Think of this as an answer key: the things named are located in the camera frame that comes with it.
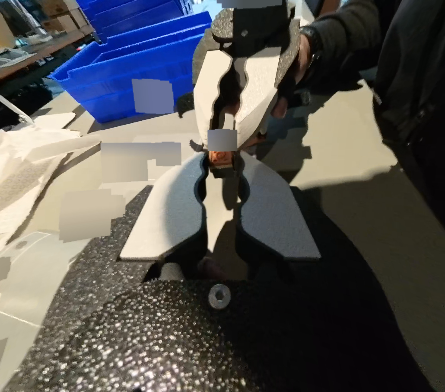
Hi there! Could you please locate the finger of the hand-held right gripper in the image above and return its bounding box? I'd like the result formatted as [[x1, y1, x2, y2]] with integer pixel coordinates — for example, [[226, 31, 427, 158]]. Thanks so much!
[[234, 54, 284, 152], [193, 50, 235, 149]]

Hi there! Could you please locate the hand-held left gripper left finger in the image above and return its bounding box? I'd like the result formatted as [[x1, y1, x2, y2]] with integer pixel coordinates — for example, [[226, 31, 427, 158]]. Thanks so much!
[[118, 154, 210, 264]]

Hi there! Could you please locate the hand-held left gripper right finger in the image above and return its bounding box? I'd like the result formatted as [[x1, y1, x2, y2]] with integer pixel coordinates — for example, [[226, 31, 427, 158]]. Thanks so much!
[[236, 152, 322, 262]]

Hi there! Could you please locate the small orange square plate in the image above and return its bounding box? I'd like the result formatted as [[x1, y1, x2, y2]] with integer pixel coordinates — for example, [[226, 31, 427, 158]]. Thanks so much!
[[209, 151, 233, 170]]

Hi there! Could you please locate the person's right forearm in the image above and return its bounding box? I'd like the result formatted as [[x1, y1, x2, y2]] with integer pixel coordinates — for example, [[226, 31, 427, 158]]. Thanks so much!
[[299, 0, 386, 88]]

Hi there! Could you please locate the grey desk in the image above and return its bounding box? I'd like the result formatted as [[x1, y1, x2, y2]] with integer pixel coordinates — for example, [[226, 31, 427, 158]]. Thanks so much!
[[0, 80, 445, 392]]

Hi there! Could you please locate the person's right hand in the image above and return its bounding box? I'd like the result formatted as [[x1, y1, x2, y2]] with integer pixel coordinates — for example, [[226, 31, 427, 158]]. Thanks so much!
[[270, 34, 313, 120]]

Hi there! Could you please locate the stack of blue storage bins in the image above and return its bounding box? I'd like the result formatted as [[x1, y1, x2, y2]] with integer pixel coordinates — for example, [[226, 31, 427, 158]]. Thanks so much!
[[48, 0, 213, 124]]

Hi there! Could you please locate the grey instruction booklet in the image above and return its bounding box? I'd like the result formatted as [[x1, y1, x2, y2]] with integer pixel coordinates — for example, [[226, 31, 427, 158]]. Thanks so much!
[[0, 183, 155, 392]]

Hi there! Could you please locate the brown cardboard box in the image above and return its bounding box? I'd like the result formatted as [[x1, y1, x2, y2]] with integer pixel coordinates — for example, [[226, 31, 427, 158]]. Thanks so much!
[[35, 0, 82, 17], [42, 13, 95, 38]]

